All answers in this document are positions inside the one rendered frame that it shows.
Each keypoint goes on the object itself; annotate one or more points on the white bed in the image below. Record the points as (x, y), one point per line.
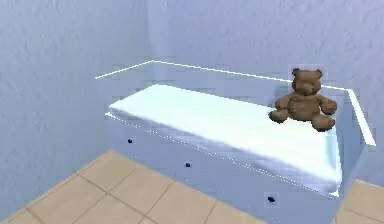
(220, 133)

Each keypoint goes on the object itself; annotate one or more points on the brown teddy bear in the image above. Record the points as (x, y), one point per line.
(303, 103)

